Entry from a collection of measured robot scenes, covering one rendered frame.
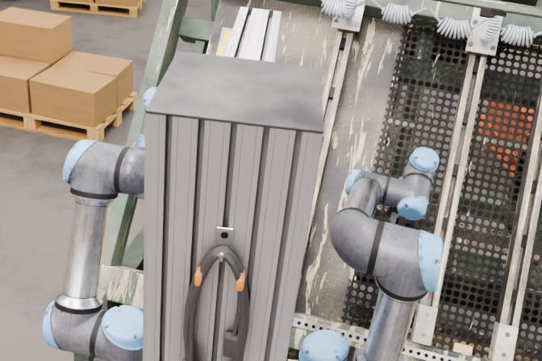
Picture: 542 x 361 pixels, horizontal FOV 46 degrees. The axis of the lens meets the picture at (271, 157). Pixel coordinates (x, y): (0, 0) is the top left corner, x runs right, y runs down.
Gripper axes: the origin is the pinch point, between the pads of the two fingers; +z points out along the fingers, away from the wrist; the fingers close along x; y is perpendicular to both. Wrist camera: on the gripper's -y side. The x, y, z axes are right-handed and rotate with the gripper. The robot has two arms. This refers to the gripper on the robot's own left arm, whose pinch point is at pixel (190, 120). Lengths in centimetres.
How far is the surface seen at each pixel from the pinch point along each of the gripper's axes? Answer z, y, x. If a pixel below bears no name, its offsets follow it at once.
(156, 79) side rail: 7.1, 12.9, -19.2
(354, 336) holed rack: 7, -47, 80
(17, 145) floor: 224, 188, -56
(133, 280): 7, 28, 53
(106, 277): 7, 39, 51
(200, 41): 17.1, -2.9, -34.8
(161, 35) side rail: 7.1, 9.5, -35.7
